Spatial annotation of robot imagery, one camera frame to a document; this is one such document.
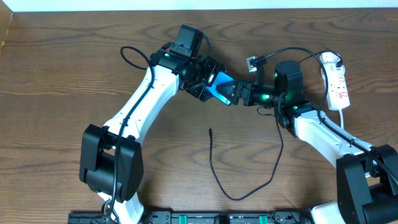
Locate black charger cable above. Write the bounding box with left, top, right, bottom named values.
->
left=208, top=49, right=343, bottom=202

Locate white charger plug adapter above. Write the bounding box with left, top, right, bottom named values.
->
left=320, top=63, right=346, bottom=80

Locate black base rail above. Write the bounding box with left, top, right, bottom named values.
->
left=67, top=210, right=313, bottom=224

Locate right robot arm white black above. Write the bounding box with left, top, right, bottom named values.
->
left=216, top=60, right=397, bottom=223

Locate white power strip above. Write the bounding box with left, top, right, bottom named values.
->
left=320, top=52, right=350, bottom=111

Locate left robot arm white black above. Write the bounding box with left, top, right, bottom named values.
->
left=79, top=25, right=231, bottom=223

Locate blue Galaxy smartphone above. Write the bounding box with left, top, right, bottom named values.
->
left=205, top=72, right=234, bottom=106

